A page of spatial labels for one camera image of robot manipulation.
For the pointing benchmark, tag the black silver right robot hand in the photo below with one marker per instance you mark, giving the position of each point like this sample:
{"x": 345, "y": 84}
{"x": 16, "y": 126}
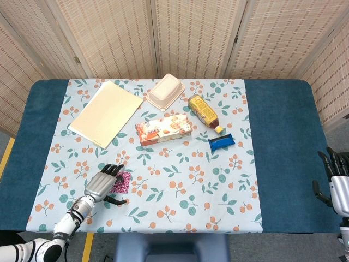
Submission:
{"x": 339, "y": 191}

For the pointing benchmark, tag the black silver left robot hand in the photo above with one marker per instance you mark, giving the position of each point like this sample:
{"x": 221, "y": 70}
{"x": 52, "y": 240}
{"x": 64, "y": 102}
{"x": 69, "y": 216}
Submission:
{"x": 98, "y": 185}

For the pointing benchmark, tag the pink patterned packet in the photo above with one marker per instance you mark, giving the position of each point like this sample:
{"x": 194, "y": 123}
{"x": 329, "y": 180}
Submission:
{"x": 125, "y": 184}

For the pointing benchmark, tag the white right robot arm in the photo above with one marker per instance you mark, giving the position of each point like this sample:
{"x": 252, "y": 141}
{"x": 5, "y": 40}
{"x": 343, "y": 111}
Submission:
{"x": 344, "y": 232}

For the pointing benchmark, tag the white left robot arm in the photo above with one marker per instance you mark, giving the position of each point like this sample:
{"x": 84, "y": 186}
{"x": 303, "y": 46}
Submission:
{"x": 62, "y": 226}

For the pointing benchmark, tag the cream manila paper folder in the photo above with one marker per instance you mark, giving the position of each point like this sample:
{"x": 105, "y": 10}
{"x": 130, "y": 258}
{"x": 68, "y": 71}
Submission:
{"x": 106, "y": 114}

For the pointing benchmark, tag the yellow floor tape strip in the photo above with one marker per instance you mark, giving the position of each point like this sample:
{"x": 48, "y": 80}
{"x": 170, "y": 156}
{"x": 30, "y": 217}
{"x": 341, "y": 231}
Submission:
{"x": 6, "y": 158}
{"x": 87, "y": 247}

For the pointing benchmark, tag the fruit leaf print tablecloth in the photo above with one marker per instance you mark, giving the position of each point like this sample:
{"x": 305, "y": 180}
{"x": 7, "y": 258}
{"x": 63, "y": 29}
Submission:
{"x": 177, "y": 169}

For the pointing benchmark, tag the orange white biscuit box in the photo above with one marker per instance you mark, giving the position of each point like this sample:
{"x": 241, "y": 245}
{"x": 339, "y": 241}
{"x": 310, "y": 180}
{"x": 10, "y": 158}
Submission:
{"x": 163, "y": 129}

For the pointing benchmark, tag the teal table cover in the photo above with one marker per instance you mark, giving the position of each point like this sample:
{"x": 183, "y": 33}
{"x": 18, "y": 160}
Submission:
{"x": 286, "y": 122}

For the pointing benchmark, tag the blue robot torso cover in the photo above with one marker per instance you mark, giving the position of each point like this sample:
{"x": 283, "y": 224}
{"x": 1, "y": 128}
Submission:
{"x": 171, "y": 245}

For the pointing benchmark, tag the beige plastic container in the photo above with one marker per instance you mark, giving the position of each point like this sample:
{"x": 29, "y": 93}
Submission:
{"x": 166, "y": 91}

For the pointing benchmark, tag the blue snack packet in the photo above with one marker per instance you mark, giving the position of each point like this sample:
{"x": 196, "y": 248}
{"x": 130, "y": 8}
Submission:
{"x": 221, "y": 142}

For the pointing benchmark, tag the yellow label tea bottle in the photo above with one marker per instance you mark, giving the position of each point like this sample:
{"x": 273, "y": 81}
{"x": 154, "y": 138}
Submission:
{"x": 203, "y": 110}

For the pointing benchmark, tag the woven folding screen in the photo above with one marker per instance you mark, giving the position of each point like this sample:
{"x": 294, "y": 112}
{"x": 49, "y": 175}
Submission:
{"x": 191, "y": 35}

